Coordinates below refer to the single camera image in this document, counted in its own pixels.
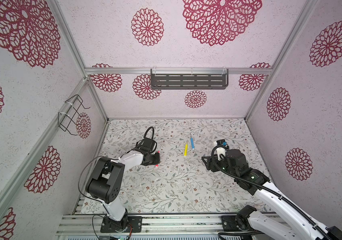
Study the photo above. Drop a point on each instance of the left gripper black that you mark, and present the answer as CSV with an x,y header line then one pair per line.
x,y
157,159

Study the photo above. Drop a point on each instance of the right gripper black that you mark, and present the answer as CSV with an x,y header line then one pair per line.
x,y
210,159

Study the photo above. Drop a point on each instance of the blue pen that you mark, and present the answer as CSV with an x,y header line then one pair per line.
x,y
192,143

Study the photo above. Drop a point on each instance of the yellow highlighter pen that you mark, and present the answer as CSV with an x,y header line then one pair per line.
x,y
186,149

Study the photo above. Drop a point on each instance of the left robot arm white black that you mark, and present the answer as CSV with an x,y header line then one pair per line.
x,y
105,181

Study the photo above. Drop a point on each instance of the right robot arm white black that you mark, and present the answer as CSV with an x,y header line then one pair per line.
x,y
249,222

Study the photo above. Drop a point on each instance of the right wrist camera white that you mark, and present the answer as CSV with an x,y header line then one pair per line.
x,y
221,152

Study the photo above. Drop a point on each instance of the dark grey slotted wall shelf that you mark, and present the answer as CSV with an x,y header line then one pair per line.
x,y
191,81

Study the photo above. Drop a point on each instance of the black wire wall rack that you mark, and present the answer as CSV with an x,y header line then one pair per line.
x,y
74,121

